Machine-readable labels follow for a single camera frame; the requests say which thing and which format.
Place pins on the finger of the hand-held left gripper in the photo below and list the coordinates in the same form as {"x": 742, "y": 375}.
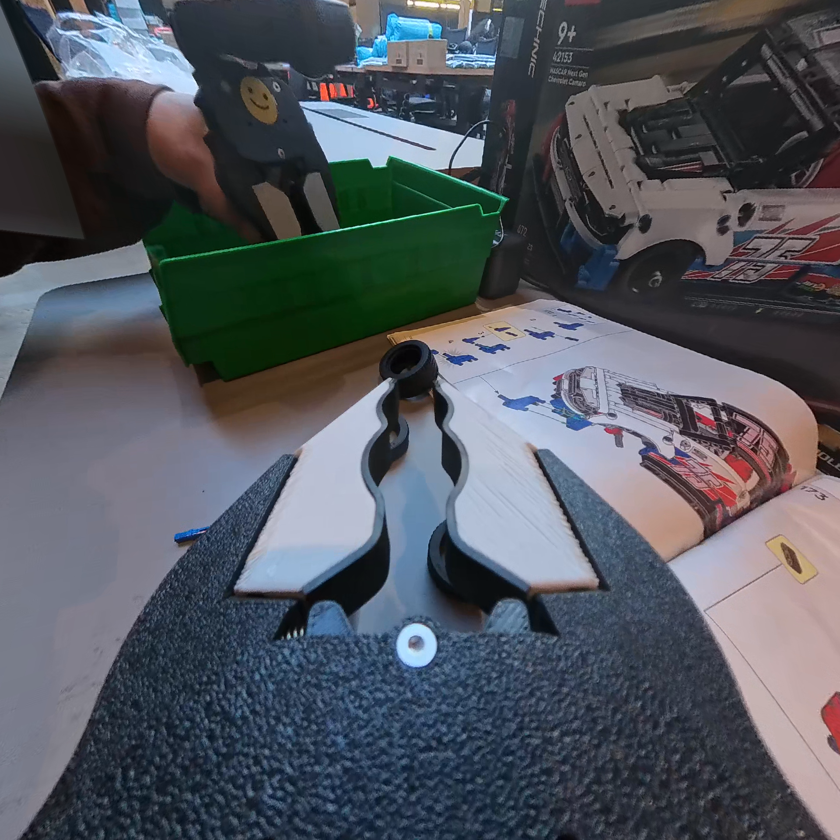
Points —
{"x": 279, "y": 210}
{"x": 321, "y": 203}

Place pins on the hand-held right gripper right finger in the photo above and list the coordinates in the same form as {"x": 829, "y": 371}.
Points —
{"x": 518, "y": 518}

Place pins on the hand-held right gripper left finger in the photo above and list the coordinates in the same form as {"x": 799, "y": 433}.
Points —
{"x": 315, "y": 518}

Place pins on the green box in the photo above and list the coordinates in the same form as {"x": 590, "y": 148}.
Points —
{"x": 328, "y": 295}

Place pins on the black rubber tyre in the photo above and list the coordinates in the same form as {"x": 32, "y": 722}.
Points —
{"x": 401, "y": 439}
{"x": 438, "y": 564}
{"x": 423, "y": 377}

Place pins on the blue connector pin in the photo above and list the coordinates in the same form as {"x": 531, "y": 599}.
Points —
{"x": 190, "y": 533}

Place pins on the person's left forearm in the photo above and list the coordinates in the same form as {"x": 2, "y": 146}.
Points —
{"x": 98, "y": 151}

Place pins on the grey desk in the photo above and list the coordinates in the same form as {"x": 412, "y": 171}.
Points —
{"x": 131, "y": 426}

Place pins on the person's left hand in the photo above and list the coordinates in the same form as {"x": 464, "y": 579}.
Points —
{"x": 180, "y": 144}

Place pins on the long wooden workbench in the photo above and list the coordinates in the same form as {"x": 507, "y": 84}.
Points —
{"x": 420, "y": 69}

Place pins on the cardboard box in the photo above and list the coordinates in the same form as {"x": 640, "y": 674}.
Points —
{"x": 417, "y": 52}

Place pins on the clear plastic bag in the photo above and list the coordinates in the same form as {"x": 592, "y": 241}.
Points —
{"x": 111, "y": 46}

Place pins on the blue wrapped bundle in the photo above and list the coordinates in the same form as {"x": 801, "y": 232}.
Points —
{"x": 410, "y": 26}

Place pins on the black power adapter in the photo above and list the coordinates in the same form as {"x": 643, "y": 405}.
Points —
{"x": 502, "y": 266}

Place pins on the open instruction booklet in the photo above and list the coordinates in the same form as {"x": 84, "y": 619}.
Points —
{"x": 623, "y": 348}

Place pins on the black toy car box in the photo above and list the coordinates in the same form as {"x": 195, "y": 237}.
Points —
{"x": 656, "y": 98}

